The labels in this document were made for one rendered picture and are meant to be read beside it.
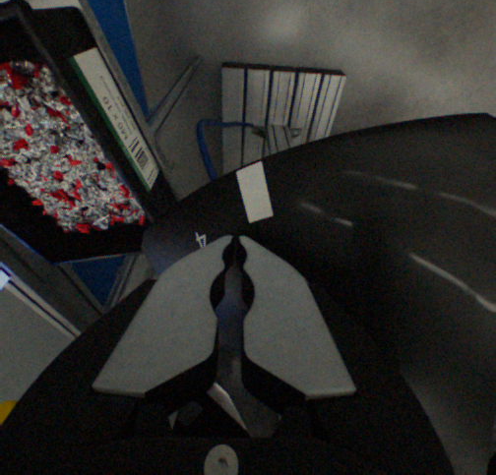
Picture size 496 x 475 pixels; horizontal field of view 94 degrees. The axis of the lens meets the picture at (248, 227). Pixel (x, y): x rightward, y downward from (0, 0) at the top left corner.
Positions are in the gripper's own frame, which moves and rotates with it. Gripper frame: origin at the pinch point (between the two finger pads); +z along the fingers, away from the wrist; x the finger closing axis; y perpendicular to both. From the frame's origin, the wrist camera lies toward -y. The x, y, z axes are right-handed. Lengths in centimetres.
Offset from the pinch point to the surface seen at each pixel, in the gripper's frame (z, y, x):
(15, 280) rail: 17.5, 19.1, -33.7
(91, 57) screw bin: 11.7, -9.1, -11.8
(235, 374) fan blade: -0.8, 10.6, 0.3
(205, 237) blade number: 3.1, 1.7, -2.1
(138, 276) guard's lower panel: 80, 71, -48
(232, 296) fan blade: 0.9, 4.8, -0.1
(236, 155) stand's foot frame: 100, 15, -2
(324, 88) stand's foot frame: 90, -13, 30
